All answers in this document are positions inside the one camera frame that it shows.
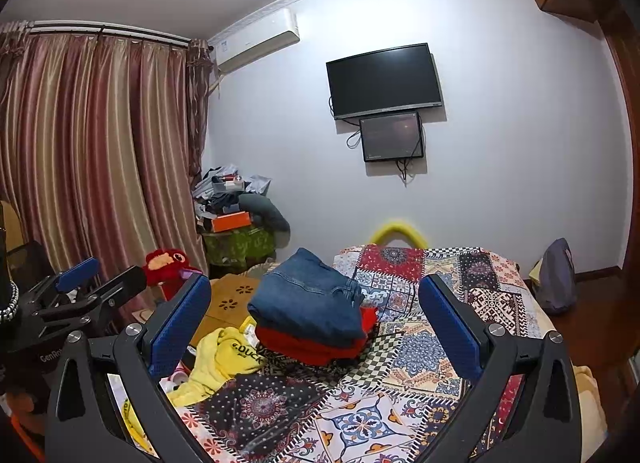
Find small wall monitor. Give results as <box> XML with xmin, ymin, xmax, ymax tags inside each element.
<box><xmin>359</xmin><ymin>112</ymin><xmax>426</xmax><ymax>163</ymax></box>

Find black mesh chair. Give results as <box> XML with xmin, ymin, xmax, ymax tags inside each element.
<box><xmin>0</xmin><ymin>240</ymin><xmax>56</xmax><ymax>294</ymax></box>

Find purple bag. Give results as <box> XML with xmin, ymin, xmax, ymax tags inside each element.
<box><xmin>532</xmin><ymin>238</ymin><xmax>577</xmax><ymax>315</ymax></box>

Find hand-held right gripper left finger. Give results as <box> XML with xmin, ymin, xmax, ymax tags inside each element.
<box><xmin>44</xmin><ymin>273</ymin><xmax>213</xmax><ymax>463</ymax></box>

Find pink cloth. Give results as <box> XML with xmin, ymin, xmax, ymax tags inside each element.
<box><xmin>167</xmin><ymin>365</ymin><xmax>193</xmax><ymax>391</ymax></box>

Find green cloth-covered box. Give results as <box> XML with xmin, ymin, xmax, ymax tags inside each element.
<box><xmin>202</xmin><ymin>226</ymin><xmax>277</xmax><ymax>269</ymax></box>

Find red folded garment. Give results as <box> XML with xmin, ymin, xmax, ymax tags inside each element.
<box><xmin>255</xmin><ymin>305</ymin><xmax>379</xmax><ymax>366</ymax></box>

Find pale yellow blanket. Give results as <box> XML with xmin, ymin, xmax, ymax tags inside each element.
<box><xmin>572</xmin><ymin>365</ymin><xmax>601</xmax><ymax>463</ymax></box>

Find yellow garment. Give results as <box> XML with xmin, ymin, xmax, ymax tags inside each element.
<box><xmin>165</xmin><ymin>327</ymin><xmax>268</xmax><ymax>406</ymax></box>

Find curtain rail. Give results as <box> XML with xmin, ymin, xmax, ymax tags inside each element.
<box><xmin>0</xmin><ymin>20</ymin><xmax>193</xmax><ymax>47</ymax></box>

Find brown cardboard box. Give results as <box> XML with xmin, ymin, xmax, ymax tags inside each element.
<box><xmin>187</xmin><ymin>270</ymin><xmax>273</xmax><ymax>349</ymax></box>

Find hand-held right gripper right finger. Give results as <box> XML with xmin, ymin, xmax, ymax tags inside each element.
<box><xmin>417</xmin><ymin>272</ymin><xmax>583</xmax><ymax>463</ymax></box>

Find patchwork printed blanket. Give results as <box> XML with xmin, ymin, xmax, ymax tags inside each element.
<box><xmin>160</xmin><ymin>243</ymin><xmax>556</xmax><ymax>463</ymax></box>

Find large black wall television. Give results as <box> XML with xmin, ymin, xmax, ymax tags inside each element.
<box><xmin>326</xmin><ymin>43</ymin><xmax>445</xmax><ymax>120</ymax></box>

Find yellow foam tube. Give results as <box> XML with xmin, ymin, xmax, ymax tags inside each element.
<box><xmin>370</xmin><ymin>220</ymin><xmax>427</xmax><ymax>249</ymax></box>

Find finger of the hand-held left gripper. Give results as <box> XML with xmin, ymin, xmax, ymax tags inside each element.
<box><xmin>37</xmin><ymin>265</ymin><xmax>147</xmax><ymax>330</ymax></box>
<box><xmin>20</xmin><ymin>257</ymin><xmax>101</xmax><ymax>314</ymax></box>

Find striped pink curtain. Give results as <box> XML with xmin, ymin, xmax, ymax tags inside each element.
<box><xmin>0</xmin><ymin>20</ymin><xmax>213</xmax><ymax>314</ymax></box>

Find blue denim jeans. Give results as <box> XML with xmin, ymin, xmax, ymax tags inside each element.
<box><xmin>247</xmin><ymin>247</ymin><xmax>367</xmax><ymax>348</ymax></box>

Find red plush toy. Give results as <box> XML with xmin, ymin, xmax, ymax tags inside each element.
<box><xmin>142</xmin><ymin>248</ymin><xmax>201</xmax><ymax>301</ymax></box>

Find white air conditioner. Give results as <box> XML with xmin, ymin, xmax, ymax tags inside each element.
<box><xmin>207</xmin><ymin>8</ymin><xmax>301</xmax><ymax>75</ymax></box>

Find orange box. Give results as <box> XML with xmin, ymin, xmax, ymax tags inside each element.
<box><xmin>211</xmin><ymin>210</ymin><xmax>252</xmax><ymax>233</ymax></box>

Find pile of clutter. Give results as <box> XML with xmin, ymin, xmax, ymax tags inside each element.
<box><xmin>192</xmin><ymin>163</ymin><xmax>273</xmax><ymax>224</ymax></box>

